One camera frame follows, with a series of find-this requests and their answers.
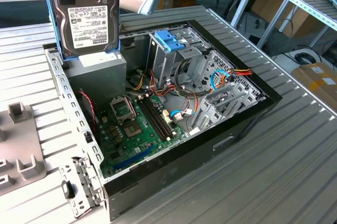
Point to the blue expansion slot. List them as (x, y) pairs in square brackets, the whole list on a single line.
[(134, 158)]

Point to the white paper tag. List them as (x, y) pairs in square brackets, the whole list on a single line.
[(194, 131)]

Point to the cardboard box with labels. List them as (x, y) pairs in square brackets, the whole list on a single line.
[(316, 82)]

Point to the hard disk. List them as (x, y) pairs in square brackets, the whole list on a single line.
[(87, 19)]

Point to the black RAM slot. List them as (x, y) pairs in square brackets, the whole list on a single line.
[(159, 117), (152, 121), (156, 119), (162, 116)]

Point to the grey metal disk bay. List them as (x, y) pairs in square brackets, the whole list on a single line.
[(210, 108)]

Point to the grey metal drive cage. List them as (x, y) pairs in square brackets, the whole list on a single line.
[(160, 63)]

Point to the aluminium frame table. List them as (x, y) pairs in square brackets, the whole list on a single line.
[(310, 5)]

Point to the brown cardboard box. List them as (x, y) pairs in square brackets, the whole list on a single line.
[(268, 3), (302, 24)]

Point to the black latch knob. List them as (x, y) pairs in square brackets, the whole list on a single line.
[(68, 189)]

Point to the cream board connector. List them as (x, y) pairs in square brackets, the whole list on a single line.
[(166, 117)]

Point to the green motherboard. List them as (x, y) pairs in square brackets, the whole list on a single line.
[(137, 142)]

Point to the grey power supply unit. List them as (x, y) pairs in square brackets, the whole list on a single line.
[(97, 76)]

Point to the blue plastic drive latch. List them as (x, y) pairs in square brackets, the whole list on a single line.
[(168, 41)]

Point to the CPU socket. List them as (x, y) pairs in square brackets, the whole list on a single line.
[(133, 130)]

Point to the black open PC case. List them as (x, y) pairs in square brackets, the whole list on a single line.
[(184, 161)]

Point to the grey parts rack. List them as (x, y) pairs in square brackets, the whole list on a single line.
[(18, 145)]

